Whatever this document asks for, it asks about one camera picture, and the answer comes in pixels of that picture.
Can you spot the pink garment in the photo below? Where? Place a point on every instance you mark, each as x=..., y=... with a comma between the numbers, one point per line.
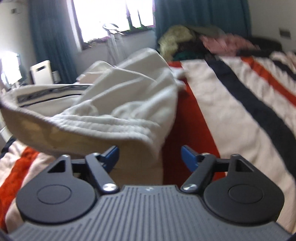
x=227, y=45

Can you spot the dark green garment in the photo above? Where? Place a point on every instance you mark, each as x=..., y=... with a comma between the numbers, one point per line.
x=189, y=55

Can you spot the striped red black cream blanket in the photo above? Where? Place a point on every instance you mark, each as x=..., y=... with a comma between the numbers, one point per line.
x=230, y=105

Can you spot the white chair with dark frame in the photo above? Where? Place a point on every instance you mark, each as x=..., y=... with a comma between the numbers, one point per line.
x=41, y=73

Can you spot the white sweatpants with patterned stripe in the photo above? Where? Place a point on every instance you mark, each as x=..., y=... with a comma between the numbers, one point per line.
x=132, y=105

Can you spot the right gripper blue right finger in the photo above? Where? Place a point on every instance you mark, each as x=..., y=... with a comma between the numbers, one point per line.
x=201, y=167

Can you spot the left teal curtain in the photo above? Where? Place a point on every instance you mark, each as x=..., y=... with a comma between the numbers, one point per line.
x=49, y=37

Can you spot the wall switch plate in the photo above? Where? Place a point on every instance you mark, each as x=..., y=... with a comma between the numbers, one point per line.
x=285, y=33

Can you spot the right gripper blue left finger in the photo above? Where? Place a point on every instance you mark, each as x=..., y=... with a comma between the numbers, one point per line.
x=99, y=166

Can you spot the black garment pile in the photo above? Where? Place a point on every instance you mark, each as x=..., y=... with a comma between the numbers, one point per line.
x=264, y=47

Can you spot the yellow-green knitted garment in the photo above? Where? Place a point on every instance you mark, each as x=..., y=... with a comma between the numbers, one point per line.
x=170, y=40

